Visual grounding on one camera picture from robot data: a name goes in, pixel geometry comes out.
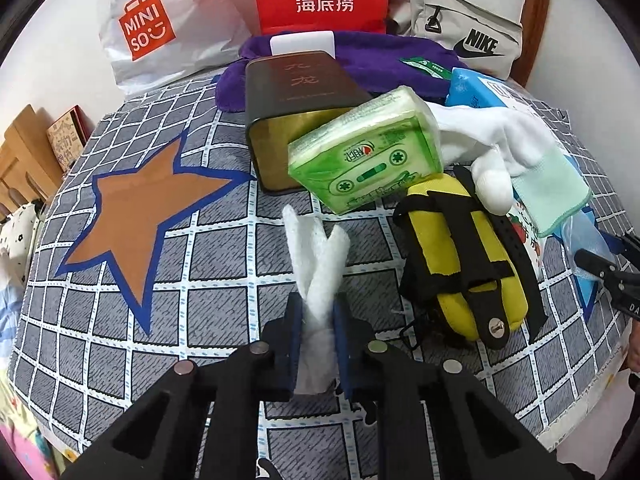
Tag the green tissue pack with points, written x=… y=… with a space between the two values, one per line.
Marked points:
x=370 y=150

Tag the blue tissue box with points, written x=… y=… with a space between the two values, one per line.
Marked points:
x=462 y=87

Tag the pink patterned cloth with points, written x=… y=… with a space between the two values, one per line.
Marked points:
x=22 y=440

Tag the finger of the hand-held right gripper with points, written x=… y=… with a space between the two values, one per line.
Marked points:
x=625 y=245
x=597 y=265

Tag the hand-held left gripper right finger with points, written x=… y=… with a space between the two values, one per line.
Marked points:
x=342 y=345

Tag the dark green tin box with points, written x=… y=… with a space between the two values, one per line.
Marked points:
x=300 y=85

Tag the purple towel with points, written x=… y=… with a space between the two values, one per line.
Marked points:
x=380 y=60

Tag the grey backpack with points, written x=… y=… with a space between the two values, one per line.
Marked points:
x=450 y=15

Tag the light green cloth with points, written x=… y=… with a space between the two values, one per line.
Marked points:
x=555 y=185

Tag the white card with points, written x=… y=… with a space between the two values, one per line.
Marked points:
x=300 y=42

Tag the plain cardboard box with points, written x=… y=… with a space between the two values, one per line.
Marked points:
x=25 y=155

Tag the white plastic shopping bag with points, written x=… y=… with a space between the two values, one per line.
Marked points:
x=165 y=25

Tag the small green packet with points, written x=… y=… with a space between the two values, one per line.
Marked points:
x=425 y=66

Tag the strawberry print snack packet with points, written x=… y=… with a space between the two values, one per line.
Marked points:
x=525 y=232

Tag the wooden bed frame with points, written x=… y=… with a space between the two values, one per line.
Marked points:
x=537 y=10

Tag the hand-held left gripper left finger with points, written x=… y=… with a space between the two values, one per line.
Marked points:
x=295 y=340

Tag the yellow mini duffel bag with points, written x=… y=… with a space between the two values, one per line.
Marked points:
x=450 y=240

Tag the white floral cloth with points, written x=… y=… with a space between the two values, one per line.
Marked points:
x=17 y=240

